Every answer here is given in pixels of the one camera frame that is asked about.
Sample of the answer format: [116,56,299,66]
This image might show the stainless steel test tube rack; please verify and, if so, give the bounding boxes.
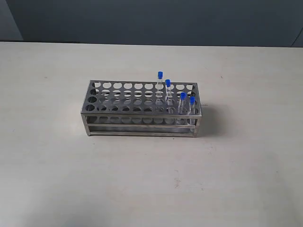
[80,80,203,137]

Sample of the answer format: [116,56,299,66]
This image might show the blue capped tube second row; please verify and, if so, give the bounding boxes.
[165,79,173,106]

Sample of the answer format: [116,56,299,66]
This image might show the blue capped tube back row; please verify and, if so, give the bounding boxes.
[155,71,163,105]

